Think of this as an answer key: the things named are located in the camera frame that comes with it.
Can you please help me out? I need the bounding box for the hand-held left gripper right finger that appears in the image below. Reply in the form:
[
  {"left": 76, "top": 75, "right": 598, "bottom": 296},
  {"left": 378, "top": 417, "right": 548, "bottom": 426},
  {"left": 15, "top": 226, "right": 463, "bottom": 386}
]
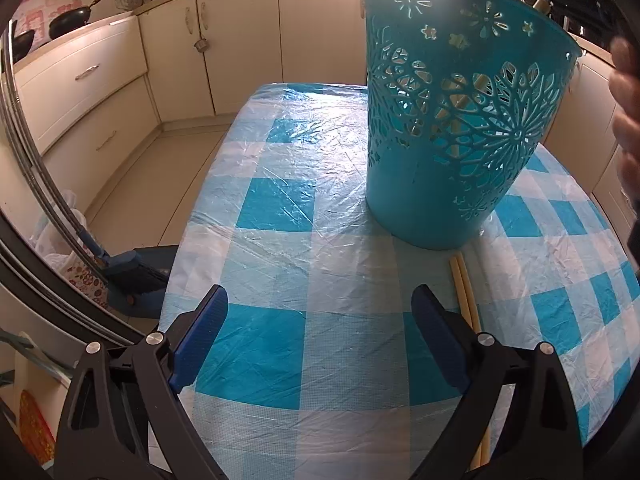
[{"left": 411, "top": 284, "right": 601, "bottom": 480}]

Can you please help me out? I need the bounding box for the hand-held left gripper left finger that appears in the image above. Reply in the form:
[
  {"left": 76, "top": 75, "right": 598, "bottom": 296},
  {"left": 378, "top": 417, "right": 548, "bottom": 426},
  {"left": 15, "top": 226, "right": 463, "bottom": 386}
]
[{"left": 52, "top": 284, "right": 230, "bottom": 480}]

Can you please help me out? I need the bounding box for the blue perforated plastic basket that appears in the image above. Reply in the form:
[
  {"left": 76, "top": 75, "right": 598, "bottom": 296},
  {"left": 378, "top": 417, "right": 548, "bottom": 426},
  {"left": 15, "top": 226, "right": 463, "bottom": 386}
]
[{"left": 359, "top": 0, "right": 583, "bottom": 252}]

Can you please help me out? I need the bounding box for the person's right hand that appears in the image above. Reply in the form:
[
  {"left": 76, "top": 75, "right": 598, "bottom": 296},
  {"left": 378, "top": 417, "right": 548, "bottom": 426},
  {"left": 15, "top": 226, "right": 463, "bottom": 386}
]
[{"left": 609, "top": 37, "right": 640, "bottom": 191}]

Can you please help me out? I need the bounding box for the blue broom and dustpan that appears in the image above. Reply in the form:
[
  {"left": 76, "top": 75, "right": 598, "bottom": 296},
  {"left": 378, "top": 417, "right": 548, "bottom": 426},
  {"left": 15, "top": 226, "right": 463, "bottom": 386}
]
[{"left": 107, "top": 245, "right": 181, "bottom": 318}]

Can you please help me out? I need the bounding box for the blue broom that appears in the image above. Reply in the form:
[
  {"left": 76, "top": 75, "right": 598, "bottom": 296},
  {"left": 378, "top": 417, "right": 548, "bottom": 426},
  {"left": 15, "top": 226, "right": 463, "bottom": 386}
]
[{"left": 0, "top": 35, "right": 171, "bottom": 295}]

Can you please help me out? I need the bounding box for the red patterned plastic bag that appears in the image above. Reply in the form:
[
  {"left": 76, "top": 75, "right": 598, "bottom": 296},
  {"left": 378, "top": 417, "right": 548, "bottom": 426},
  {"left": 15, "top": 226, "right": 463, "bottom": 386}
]
[{"left": 62, "top": 260, "right": 111, "bottom": 311}]

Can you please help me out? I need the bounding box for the blue white checked tablecloth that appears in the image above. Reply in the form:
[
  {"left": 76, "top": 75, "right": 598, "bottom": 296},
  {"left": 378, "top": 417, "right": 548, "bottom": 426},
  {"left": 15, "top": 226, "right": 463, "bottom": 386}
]
[{"left": 161, "top": 82, "right": 640, "bottom": 480}]

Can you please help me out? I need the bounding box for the white plastic bag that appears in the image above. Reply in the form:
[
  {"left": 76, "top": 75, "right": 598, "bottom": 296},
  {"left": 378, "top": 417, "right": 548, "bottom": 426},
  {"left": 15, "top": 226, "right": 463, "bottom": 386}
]
[{"left": 30, "top": 189, "right": 91, "bottom": 271}]

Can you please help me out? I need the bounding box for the white cutting board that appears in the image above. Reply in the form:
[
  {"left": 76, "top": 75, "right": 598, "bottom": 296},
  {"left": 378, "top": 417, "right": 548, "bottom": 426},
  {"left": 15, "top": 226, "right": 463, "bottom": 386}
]
[{"left": 15, "top": 350, "right": 71, "bottom": 466}]

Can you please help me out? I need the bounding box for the cream drawer cabinet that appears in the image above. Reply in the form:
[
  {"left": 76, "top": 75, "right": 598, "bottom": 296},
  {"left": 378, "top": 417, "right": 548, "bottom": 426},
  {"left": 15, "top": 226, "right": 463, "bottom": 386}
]
[{"left": 10, "top": 12, "right": 163, "bottom": 211}]

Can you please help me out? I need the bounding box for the cream door cabinet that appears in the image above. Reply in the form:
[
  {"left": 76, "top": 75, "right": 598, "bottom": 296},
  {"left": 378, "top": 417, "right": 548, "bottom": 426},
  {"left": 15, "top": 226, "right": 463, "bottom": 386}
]
[{"left": 137, "top": 0, "right": 371, "bottom": 126}]

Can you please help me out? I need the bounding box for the large black wok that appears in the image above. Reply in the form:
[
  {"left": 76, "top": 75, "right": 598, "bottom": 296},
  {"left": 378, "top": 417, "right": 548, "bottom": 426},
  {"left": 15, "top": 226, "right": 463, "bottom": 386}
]
[{"left": 49, "top": 0, "right": 120, "bottom": 41}]

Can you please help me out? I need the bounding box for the small black wok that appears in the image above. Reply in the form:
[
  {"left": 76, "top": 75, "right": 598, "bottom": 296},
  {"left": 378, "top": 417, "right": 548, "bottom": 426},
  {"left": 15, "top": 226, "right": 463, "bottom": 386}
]
[{"left": 12, "top": 29, "right": 37, "bottom": 61}]

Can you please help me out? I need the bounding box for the black metal frame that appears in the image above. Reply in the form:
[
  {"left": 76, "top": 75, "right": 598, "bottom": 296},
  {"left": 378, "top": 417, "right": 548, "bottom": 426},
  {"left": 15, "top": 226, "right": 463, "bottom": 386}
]
[{"left": 0, "top": 210, "right": 146, "bottom": 351}]

